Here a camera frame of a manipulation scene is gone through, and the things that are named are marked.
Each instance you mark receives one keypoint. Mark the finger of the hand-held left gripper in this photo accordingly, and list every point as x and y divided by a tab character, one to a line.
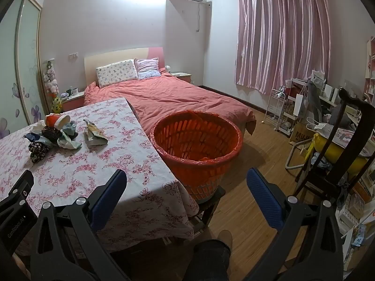
25	184

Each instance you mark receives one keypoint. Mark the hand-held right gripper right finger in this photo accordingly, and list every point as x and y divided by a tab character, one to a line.
263	202

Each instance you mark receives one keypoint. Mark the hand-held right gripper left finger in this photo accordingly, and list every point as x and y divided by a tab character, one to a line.
108	199

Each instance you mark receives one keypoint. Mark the brown striped knitted cloth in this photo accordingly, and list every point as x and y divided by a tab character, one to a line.
49	134

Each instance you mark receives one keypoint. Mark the cream cloth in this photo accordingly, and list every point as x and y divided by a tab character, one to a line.
38	128

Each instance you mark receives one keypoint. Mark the pale grey plastic bag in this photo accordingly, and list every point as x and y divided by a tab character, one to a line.
68	144

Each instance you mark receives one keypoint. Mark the green snack wrapper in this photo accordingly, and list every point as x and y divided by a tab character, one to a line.
93	136

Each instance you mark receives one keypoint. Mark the orange plastic laundry basket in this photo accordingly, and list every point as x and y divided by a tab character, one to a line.
205	169

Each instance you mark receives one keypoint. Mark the orange paper cup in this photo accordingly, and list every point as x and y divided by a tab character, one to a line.
52	120

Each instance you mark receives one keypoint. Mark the person's left forearm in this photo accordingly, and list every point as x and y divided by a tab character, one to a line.
20	266

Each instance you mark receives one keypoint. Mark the pink floral tablecloth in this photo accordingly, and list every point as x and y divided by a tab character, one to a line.
102	158

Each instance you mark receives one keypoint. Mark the dark wooden stool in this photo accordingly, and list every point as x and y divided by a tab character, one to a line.
216	197

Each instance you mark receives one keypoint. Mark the person's brown slipper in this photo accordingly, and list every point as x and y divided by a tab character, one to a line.
226	237

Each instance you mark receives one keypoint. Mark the brown paper bag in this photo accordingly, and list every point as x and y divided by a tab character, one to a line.
300	134

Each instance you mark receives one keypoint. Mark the person's leg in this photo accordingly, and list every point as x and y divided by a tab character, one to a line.
208	260

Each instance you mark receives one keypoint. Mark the yellow cushion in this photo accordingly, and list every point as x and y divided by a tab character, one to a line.
337	152

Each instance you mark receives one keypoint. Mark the white storage trolley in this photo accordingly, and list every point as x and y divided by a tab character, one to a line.
288	114

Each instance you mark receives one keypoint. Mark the pink nightstand with mugs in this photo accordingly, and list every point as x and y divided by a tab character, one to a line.
73	102

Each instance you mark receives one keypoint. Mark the white paper bag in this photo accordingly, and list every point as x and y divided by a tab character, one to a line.
300	106

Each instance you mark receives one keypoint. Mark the hanging column of plush toys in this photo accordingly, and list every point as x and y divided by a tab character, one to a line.
51	85

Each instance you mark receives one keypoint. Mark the grey office chair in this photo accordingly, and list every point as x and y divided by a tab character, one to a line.
315	99

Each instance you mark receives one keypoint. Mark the bed with pink duvet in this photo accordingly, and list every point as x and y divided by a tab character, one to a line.
175	99

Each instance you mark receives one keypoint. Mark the flower print sliding wardrobe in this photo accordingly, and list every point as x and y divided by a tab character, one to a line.
17	64

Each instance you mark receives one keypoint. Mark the white floral pillow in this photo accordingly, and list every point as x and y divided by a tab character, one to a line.
117	73

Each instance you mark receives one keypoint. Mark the dark wooden chair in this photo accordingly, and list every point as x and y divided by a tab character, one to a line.
348	102

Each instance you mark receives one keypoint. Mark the pink striped pillow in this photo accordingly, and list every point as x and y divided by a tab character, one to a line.
148	68

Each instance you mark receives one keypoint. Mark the pink nightstand with book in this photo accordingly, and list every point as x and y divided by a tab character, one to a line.
181	77

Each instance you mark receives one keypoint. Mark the beige and pink headboard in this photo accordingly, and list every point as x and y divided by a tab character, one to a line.
117	57

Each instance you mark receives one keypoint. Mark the pink satin curtain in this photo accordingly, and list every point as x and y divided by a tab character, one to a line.
281	35

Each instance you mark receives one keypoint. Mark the pink bookshelf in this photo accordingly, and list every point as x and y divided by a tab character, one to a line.
370	64

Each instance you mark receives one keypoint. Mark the air conditioner pipe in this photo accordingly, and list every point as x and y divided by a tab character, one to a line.
199	17

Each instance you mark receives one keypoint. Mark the white tube frame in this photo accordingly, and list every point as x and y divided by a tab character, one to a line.
290	161

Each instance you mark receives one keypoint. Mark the white wall socket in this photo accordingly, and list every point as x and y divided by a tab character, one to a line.
73	55

